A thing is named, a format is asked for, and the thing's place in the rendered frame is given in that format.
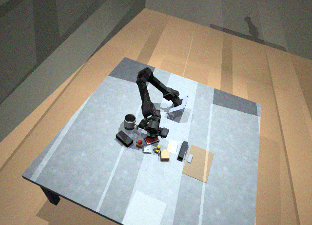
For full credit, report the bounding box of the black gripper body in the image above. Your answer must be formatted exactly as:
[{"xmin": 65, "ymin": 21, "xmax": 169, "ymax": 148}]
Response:
[{"xmin": 138, "ymin": 119, "xmax": 169, "ymax": 138}]

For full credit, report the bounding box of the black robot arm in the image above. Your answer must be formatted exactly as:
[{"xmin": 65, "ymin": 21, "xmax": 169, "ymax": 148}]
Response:
[{"xmin": 136, "ymin": 67, "xmax": 183, "ymax": 139}]

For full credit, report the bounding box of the grey mug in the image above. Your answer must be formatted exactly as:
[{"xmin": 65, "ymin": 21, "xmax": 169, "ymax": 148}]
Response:
[{"xmin": 124, "ymin": 114, "xmax": 139, "ymax": 130}]

